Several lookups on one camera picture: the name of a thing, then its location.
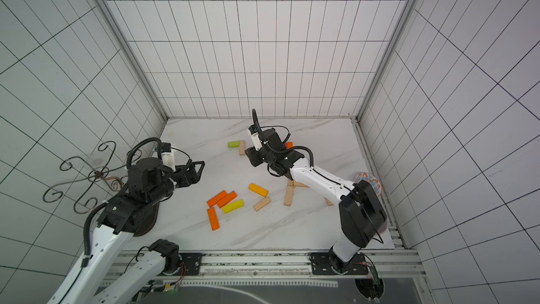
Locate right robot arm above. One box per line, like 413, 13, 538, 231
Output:
245, 125, 388, 274

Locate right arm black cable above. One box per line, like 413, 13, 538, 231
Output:
252, 108, 315, 167

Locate lime green block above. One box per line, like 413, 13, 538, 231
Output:
227, 141, 240, 149

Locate metal scroll wall ornament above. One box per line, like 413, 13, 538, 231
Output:
42, 140, 127, 215

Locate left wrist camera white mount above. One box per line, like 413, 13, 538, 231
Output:
156, 142, 176, 171

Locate natural wood block top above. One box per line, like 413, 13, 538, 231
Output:
238, 140, 246, 156

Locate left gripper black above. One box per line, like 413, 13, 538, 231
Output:
148, 162, 206, 204

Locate patterned red blue plate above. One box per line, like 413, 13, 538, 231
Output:
353, 173, 383, 197

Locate black round plate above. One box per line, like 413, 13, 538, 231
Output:
134, 204, 160, 237

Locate natural wood block bottom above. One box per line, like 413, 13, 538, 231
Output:
283, 186, 295, 206

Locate amber yellow block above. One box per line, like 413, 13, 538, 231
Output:
248, 183, 269, 198

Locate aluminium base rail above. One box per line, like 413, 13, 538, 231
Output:
105, 248, 427, 281

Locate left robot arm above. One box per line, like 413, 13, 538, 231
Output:
50, 158, 205, 303

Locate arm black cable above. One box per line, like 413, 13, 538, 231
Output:
252, 108, 315, 167
126, 137, 163, 170

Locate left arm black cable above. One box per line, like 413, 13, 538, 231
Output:
126, 137, 163, 170

